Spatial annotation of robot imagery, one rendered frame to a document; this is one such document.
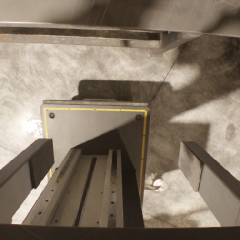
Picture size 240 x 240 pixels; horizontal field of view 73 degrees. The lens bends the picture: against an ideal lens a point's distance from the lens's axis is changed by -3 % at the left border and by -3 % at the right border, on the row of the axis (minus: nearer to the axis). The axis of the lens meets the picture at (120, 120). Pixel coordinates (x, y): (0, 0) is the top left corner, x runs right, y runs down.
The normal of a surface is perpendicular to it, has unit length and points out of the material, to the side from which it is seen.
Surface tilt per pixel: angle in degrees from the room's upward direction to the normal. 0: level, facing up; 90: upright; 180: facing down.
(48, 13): 0
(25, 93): 0
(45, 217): 90
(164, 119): 0
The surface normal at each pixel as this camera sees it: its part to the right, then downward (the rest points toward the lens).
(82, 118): 0.01, 0.26
